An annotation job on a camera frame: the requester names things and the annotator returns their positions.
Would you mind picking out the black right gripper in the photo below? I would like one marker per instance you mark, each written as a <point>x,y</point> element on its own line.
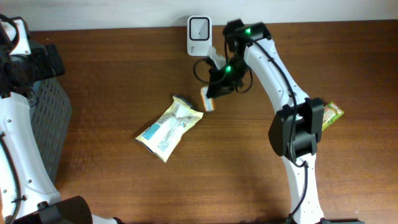
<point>217,84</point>

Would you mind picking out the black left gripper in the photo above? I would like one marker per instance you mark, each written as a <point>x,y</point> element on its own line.
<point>46,70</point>

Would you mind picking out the small orange tissue pack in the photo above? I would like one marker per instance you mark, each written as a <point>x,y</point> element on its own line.
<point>208,103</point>

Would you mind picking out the yellow snack bag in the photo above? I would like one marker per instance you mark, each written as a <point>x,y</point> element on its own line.
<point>162,137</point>

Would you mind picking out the green tea carton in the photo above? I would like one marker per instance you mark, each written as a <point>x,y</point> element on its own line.
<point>331,113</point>

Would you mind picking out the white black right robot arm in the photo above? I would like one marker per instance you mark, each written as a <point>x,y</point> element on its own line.
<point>296,128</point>

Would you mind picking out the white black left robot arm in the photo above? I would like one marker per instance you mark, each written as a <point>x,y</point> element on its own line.
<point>28,195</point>

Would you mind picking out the white barcode scanner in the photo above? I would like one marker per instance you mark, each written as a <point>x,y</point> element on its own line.
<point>199,35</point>

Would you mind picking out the dark grey mesh basket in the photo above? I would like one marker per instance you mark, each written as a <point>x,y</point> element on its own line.
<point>50,118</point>

